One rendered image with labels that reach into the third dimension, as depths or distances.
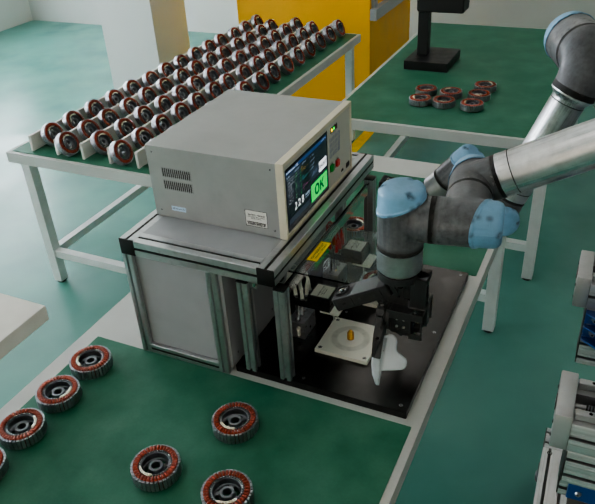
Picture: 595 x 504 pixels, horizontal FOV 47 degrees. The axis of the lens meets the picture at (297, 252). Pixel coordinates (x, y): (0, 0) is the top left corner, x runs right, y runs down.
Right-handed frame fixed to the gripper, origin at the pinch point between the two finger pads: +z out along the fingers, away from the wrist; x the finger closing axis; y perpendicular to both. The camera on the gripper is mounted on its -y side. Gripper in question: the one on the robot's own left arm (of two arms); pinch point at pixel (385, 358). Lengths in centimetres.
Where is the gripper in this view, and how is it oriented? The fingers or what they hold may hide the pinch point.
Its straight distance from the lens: 127.7
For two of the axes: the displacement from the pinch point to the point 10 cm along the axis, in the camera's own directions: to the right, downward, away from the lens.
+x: 4.0, -5.1, 7.6
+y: 9.2, 1.7, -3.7
